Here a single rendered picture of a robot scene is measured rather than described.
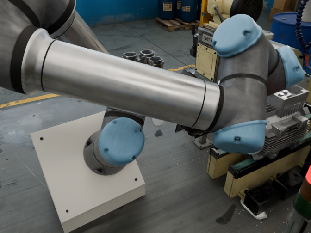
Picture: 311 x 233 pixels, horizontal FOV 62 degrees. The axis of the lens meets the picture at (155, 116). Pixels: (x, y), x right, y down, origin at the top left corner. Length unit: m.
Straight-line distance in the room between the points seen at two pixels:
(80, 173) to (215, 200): 0.47
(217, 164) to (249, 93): 0.61
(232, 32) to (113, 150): 0.40
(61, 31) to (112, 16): 5.96
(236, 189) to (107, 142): 0.50
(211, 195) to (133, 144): 0.42
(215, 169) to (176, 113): 0.65
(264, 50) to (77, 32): 0.33
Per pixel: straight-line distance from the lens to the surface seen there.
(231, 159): 1.03
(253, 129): 0.39
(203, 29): 1.50
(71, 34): 0.52
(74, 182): 0.87
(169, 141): 1.18
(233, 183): 0.94
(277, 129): 0.88
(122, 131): 0.67
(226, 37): 0.45
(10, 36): 0.38
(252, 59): 0.44
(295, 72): 0.53
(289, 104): 0.93
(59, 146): 0.88
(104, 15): 6.40
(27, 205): 1.03
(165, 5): 6.07
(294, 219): 0.76
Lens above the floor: 1.55
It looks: 34 degrees down
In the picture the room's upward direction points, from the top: straight up
